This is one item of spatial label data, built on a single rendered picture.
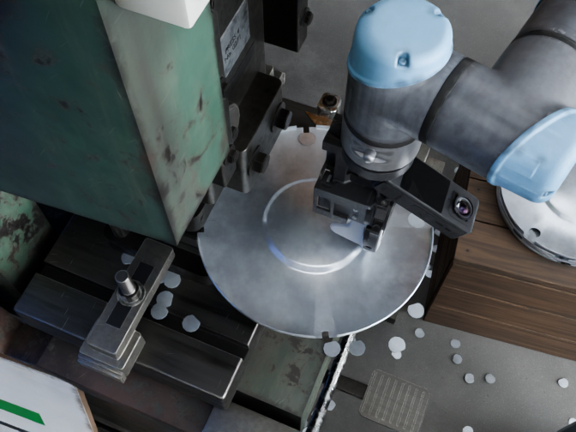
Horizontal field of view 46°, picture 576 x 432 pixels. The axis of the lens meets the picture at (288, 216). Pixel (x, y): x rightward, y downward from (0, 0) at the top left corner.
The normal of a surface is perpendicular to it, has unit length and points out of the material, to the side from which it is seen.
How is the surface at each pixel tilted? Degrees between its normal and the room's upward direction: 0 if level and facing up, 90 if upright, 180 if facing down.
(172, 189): 90
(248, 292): 2
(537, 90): 11
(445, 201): 29
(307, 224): 2
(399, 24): 0
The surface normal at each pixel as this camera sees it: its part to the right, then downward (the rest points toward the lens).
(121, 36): 0.92, 0.34
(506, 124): -0.25, -0.11
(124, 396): 0.00, -0.47
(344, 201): -0.39, 0.81
